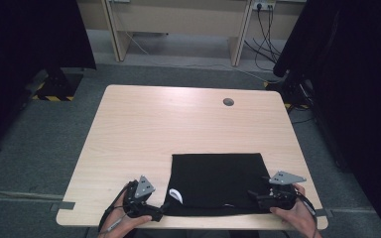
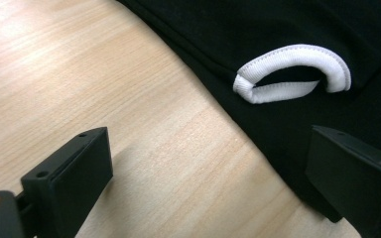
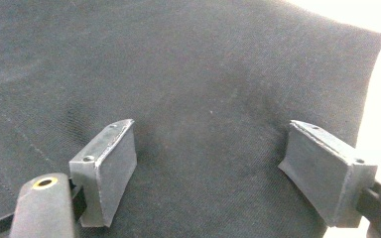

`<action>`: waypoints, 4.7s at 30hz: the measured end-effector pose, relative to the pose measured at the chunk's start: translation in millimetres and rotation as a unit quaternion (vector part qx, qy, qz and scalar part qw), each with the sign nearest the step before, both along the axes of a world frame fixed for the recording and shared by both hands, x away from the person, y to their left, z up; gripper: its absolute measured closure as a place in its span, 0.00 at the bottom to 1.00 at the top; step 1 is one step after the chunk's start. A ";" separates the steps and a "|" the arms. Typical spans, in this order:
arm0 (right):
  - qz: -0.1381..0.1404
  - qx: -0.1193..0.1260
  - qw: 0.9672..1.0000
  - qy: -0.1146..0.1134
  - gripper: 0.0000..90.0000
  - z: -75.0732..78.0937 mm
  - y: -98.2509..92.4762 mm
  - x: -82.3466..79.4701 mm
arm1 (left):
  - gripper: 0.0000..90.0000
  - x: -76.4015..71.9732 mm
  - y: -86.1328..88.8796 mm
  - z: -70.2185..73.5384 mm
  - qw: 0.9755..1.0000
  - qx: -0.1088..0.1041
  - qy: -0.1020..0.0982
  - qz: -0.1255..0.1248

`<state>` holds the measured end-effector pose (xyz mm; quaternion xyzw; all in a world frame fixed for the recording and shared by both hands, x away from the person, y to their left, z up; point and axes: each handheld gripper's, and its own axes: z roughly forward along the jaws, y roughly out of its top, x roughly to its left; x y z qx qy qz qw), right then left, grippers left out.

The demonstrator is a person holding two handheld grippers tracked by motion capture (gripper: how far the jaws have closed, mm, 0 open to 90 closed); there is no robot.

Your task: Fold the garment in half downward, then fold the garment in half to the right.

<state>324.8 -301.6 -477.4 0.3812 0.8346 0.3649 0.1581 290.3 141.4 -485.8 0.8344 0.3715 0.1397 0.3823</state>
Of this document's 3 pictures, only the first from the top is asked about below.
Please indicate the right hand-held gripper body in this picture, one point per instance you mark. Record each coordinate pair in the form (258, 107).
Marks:
(279, 195)

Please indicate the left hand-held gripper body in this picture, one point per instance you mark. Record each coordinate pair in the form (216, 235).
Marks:
(140, 198)

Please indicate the black white-trimmed tank top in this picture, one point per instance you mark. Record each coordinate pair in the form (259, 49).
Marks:
(218, 181)

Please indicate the person's left hand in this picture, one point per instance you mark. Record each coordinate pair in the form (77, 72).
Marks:
(122, 221)

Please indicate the person's right hand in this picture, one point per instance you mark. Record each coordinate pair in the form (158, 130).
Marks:
(296, 219)

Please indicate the grey floor tape strip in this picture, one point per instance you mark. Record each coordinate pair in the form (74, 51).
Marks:
(325, 212)
(62, 206)

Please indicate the hazard-striped black stand base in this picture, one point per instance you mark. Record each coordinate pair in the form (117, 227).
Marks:
(58, 86)
(294, 91)

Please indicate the black curtain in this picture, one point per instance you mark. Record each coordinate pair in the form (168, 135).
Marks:
(20, 59)
(354, 82)

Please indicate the white wall socket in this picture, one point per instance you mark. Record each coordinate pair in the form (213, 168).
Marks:
(263, 4)

